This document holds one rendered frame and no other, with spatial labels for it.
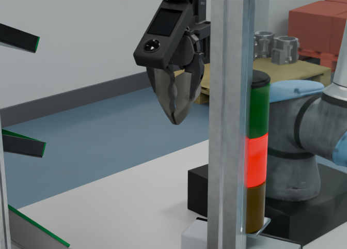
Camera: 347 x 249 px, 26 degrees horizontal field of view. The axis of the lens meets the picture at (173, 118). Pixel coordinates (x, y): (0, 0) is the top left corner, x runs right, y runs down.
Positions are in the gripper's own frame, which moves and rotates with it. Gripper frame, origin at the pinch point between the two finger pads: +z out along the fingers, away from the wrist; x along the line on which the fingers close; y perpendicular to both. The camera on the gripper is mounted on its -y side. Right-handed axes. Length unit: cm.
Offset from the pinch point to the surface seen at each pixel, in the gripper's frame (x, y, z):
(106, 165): 156, 222, 123
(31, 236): 16.0, -16.1, 16.5
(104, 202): 36, 35, 37
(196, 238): -19.9, -33.4, -0.6
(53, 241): 15.2, -11.7, 19.3
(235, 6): -25, -37, -26
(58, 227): 38, 20, 37
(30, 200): 166, 168, 123
